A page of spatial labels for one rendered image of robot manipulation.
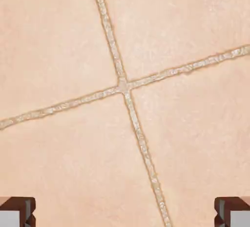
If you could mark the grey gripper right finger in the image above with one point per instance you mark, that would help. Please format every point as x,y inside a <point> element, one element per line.
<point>232,205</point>

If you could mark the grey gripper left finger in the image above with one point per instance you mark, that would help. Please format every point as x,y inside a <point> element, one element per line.
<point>17,205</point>

